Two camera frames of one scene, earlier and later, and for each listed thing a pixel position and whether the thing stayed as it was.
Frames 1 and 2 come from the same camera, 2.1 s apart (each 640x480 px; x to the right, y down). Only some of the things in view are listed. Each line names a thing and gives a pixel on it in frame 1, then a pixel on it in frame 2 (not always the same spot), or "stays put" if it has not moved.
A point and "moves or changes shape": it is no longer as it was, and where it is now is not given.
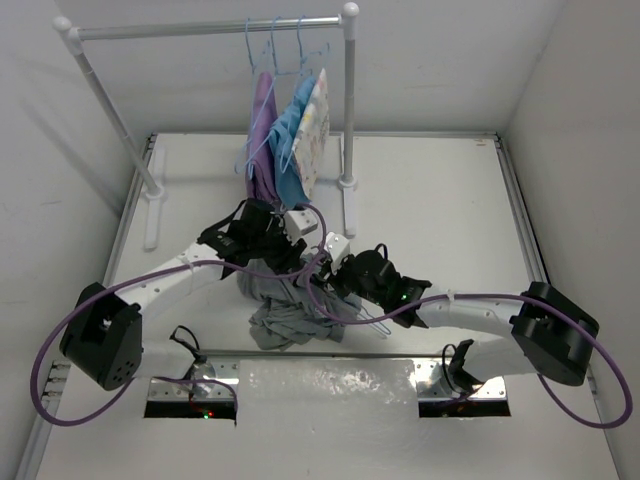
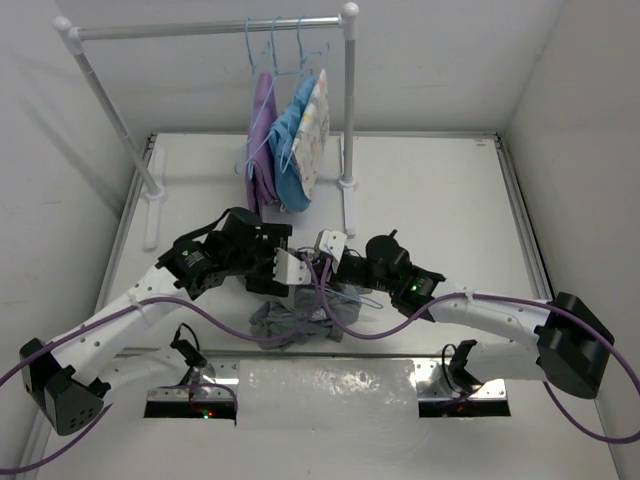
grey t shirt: [292, 311] stays put
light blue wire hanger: [376, 321] moves or changes shape
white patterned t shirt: [311, 144] stays put
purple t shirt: [260, 172] stays put
